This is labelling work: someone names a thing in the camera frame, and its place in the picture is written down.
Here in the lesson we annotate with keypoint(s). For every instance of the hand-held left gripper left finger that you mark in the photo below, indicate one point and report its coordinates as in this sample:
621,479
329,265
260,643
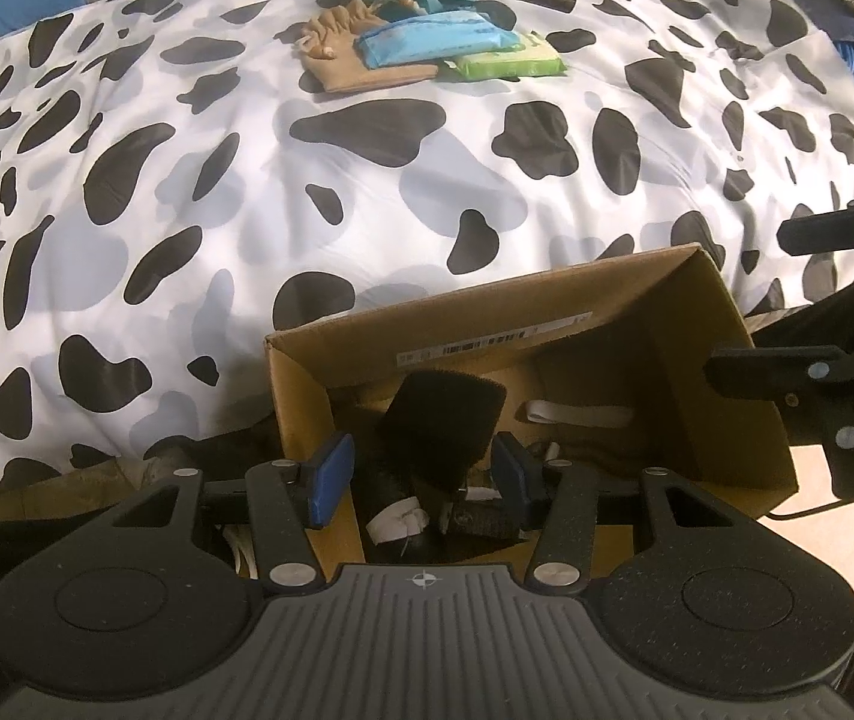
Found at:
329,480

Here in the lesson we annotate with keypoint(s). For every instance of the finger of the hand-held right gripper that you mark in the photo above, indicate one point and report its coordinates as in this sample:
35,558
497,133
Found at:
764,371
824,234

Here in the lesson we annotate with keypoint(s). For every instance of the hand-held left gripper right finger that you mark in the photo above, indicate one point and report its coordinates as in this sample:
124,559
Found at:
517,480

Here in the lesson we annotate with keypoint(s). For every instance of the brown cardboard box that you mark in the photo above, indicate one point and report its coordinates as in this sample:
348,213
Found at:
697,360

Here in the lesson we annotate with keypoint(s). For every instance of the black cloth band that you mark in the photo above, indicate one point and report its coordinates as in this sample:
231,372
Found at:
442,420

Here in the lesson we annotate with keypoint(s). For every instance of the green wet wipe packet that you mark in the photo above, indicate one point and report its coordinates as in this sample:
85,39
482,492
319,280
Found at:
509,64

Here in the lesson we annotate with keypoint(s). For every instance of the blue tissue packet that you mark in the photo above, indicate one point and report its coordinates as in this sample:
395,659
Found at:
434,37

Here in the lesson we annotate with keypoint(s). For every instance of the cow print blanket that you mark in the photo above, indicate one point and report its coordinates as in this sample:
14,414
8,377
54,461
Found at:
322,202

